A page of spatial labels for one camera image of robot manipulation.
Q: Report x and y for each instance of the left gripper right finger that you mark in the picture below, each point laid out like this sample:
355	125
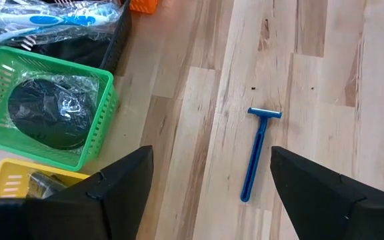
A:
318	206

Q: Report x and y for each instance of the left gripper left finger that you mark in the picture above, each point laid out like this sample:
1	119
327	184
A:
118	200

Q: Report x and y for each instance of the blue disposable razor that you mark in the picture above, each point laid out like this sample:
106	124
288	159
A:
249	180

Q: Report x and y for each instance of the black comb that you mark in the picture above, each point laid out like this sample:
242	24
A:
45	185

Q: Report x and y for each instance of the black shower cap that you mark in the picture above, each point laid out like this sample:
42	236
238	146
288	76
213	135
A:
45	116

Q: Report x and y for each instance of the yellow plastic basket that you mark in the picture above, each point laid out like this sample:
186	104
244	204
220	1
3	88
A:
8	170

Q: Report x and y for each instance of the black plastic basket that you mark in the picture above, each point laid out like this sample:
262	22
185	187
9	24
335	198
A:
78	53

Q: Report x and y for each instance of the orange plastic basket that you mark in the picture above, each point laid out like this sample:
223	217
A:
143	6

